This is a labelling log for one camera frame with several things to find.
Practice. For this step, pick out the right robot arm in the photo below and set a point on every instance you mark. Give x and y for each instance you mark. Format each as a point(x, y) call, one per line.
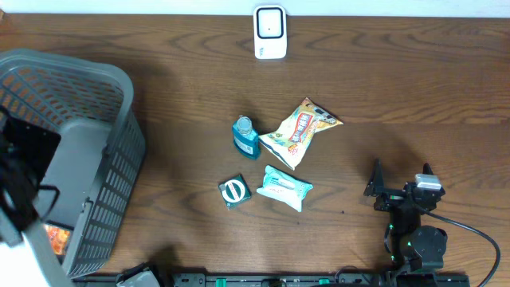
point(416, 250)

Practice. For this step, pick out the yellow wet wipes pack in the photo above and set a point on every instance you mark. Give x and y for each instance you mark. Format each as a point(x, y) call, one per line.
point(291, 140)

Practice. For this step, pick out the teal wet wipes pack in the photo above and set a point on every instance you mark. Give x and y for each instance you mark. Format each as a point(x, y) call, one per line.
point(284, 188)

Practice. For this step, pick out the orange tissue packet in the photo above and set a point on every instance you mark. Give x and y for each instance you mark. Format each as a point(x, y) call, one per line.
point(59, 238)

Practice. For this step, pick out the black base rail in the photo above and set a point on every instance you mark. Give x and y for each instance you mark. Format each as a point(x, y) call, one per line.
point(287, 280)

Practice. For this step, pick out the blue mouthwash bottle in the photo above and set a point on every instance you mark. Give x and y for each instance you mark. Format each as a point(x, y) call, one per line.
point(246, 138)

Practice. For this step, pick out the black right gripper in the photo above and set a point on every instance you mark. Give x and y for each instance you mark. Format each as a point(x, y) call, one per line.
point(375, 186)

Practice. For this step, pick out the green square box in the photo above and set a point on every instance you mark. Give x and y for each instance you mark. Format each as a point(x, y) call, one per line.
point(234, 191)

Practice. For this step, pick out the grey plastic shopping basket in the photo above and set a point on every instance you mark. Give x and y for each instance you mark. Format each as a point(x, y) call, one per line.
point(97, 161)

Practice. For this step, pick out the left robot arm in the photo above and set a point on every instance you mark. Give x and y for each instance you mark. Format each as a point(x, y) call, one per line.
point(23, 237)

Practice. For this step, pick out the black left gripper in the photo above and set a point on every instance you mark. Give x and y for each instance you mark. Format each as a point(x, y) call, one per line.
point(24, 151)

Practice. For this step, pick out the white barcode scanner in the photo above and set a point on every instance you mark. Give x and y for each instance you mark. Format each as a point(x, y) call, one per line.
point(270, 32)

